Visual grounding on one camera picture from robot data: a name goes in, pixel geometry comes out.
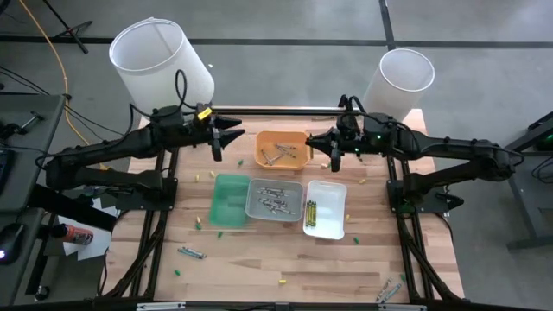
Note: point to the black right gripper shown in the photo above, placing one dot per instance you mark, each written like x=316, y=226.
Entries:
x=347, y=136

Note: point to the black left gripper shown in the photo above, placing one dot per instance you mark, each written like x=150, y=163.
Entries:
x=203, y=127

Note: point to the yellow-green crayon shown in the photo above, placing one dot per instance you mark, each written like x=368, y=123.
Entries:
x=322, y=118
x=315, y=213
x=307, y=213
x=312, y=213

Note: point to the white plastic bin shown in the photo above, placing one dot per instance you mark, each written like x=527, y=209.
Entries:
x=330, y=211

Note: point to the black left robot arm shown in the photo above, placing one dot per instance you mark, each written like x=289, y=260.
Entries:
x=108, y=149

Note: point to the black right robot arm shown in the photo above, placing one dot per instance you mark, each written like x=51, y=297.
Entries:
x=453, y=147

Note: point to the orange plastic bin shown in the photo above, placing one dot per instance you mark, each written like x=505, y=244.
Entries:
x=270, y=140

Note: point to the black clamp hook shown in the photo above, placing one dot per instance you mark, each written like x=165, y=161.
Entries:
x=343, y=101

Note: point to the grey plastic bin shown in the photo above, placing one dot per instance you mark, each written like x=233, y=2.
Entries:
x=294, y=190

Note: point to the translucent green plastic bin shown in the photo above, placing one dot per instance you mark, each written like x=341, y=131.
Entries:
x=229, y=203

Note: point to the white shade lamp silver base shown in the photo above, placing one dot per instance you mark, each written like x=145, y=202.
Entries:
x=147, y=56

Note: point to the black beam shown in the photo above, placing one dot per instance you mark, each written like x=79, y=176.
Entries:
x=73, y=207

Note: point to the white paper sheets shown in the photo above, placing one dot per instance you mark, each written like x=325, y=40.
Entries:
x=97, y=244

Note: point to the black tripod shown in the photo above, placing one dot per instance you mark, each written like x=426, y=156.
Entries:
x=71, y=32

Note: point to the orange spray can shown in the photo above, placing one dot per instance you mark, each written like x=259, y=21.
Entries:
x=75, y=234

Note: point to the grey side desk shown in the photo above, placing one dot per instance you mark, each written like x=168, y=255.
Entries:
x=34, y=112

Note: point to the black computer mouse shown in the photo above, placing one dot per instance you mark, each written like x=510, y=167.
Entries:
x=10, y=242

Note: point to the black caster wheel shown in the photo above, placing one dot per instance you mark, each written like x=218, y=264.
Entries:
x=42, y=293

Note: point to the grey low desk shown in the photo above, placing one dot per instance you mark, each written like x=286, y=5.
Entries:
x=17, y=281

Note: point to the black metal table frame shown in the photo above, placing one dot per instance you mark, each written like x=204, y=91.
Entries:
x=281, y=112

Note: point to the silver metal bracket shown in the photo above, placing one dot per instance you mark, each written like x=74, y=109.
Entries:
x=160, y=306
x=402, y=307

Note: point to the black frame side table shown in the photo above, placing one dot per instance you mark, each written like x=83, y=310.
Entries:
x=518, y=181

